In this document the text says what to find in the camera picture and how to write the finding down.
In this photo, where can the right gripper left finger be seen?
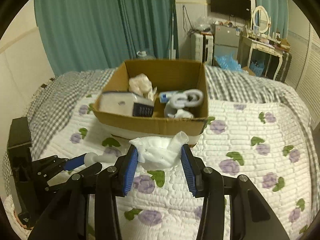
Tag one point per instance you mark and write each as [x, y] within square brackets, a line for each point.
[66, 216]

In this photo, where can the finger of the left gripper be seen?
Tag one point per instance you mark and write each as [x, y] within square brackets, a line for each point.
[82, 177]
[70, 163]

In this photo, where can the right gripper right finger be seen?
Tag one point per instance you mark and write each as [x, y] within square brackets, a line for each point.
[251, 215]

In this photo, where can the white item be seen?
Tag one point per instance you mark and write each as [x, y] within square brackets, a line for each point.
[92, 158]

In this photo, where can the dark blue tissue pack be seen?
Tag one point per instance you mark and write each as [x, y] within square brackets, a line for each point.
[126, 104]

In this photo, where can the white plastic bag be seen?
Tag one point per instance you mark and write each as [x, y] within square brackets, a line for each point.
[158, 153]

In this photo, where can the white tissue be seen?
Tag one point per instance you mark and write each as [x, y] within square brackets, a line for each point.
[142, 86]

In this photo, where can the white grey sock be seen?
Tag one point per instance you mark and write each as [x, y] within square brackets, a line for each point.
[178, 103]

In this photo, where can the light blue tissue pack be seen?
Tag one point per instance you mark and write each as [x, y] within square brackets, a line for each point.
[164, 97]

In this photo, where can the grey checkered bed sheet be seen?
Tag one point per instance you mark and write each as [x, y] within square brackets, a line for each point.
[51, 108]

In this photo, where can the white floral quilted blanket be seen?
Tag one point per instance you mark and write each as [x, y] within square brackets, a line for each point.
[269, 142]

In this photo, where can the white louvered wardrobe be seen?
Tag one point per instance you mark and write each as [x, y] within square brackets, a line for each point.
[303, 73]

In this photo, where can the teal curtain left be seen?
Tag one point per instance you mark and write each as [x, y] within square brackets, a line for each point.
[81, 35]

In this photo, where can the teal curtain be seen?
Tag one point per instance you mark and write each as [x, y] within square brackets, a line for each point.
[278, 12]
[81, 35]

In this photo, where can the clear water jug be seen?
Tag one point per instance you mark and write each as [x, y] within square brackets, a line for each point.
[143, 55]

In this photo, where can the blue laundry basket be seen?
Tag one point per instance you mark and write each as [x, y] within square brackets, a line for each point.
[257, 67]

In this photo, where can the box of blue bottles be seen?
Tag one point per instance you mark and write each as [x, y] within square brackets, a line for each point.
[227, 62]

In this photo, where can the dark suitcase by wardrobe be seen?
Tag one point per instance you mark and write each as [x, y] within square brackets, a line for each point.
[282, 74]

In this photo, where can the white upright mop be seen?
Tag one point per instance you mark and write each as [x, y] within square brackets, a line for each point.
[172, 49]

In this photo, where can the white dressing table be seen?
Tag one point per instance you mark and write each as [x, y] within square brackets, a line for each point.
[249, 50]

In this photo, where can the silver mini fridge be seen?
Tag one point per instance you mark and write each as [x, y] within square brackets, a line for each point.
[226, 41]

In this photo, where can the white suitcase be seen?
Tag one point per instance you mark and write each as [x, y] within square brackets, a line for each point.
[202, 46]

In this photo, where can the white oval vanity mirror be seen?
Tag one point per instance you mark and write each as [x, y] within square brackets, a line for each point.
[260, 20]

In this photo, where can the teal curtain right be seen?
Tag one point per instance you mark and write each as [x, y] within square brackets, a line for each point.
[278, 12]

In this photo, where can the black wall television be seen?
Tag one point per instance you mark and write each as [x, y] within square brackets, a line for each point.
[234, 8]

